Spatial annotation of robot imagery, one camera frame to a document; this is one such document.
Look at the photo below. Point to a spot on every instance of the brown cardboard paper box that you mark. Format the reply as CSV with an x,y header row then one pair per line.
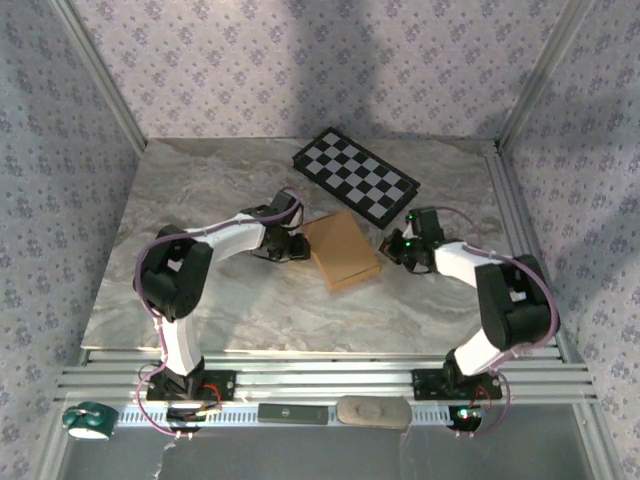
x,y
342,252

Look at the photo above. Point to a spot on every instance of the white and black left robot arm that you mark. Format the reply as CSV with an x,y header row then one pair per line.
x,y
230,235

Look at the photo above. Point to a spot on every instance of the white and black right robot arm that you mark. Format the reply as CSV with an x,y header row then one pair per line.
x,y
460,260

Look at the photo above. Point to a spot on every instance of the black and white checkerboard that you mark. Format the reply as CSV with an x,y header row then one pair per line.
x,y
355,175

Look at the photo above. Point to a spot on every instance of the black rectangular flat device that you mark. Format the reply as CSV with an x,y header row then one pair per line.
x,y
293,414

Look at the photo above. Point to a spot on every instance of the grey oval metal plate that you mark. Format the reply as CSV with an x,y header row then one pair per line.
x,y
374,412

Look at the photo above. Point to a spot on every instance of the black controller board with LED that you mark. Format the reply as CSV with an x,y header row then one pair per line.
x,y
465,421

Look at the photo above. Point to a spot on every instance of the green tape roll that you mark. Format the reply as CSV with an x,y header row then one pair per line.
x,y
90,422

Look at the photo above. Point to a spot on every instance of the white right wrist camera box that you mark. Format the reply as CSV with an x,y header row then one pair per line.
x,y
408,230

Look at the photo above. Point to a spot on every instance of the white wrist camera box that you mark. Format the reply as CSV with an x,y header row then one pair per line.
x,y
298,215
408,230

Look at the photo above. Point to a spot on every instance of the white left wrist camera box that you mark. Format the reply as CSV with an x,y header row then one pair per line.
x,y
298,215

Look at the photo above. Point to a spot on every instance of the aluminium side rail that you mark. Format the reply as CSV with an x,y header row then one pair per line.
x,y
520,220

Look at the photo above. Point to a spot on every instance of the long aluminium base rail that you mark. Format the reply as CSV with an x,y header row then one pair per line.
x,y
325,380

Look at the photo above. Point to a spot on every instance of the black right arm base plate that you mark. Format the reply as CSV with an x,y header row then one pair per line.
x,y
425,385

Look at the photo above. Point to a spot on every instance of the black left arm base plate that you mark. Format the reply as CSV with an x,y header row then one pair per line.
x,y
227,385

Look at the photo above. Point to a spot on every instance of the aluminium corner post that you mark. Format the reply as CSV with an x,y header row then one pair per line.
x,y
545,65
105,80

